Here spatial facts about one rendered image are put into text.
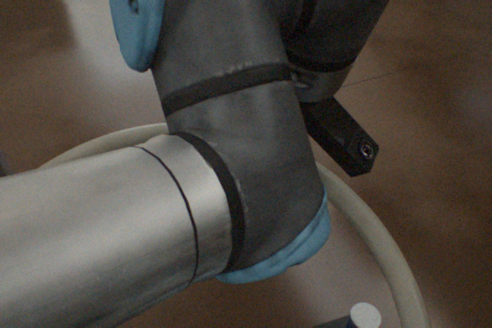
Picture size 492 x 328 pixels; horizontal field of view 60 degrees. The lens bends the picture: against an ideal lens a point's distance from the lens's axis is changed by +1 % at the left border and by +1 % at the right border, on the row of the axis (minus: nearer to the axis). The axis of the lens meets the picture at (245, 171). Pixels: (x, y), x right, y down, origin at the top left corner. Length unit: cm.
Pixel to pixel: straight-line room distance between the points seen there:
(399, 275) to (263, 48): 33
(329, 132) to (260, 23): 21
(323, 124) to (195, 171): 25
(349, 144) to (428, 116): 225
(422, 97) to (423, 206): 90
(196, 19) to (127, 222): 13
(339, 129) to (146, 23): 27
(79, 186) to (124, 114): 241
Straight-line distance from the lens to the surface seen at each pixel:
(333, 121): 46
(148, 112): 259
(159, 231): 20
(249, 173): 23
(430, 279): 191
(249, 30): 26
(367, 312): 158
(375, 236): 52
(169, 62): 27
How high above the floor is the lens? 150
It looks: 44 degrees down
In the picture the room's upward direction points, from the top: straight up
